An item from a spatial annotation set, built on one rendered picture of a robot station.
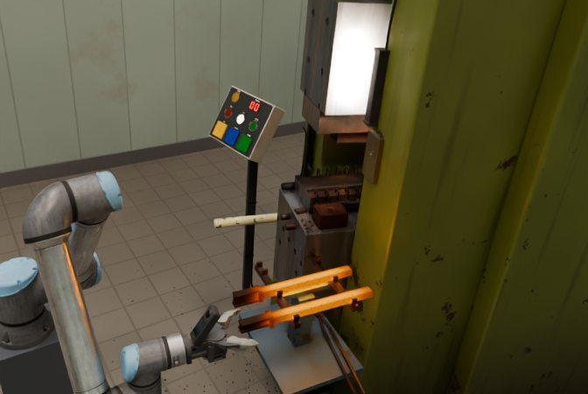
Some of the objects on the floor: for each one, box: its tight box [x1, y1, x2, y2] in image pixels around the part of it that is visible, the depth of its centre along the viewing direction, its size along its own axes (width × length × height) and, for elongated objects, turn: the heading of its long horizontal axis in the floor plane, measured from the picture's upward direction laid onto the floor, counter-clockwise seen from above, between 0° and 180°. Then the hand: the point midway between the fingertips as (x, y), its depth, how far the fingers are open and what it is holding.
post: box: [242, 159, 257, 290], centre depth 284 cm, size 4×4×108 cm
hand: (249, 324), depth 156 cm, fingers open, 14 cm apart
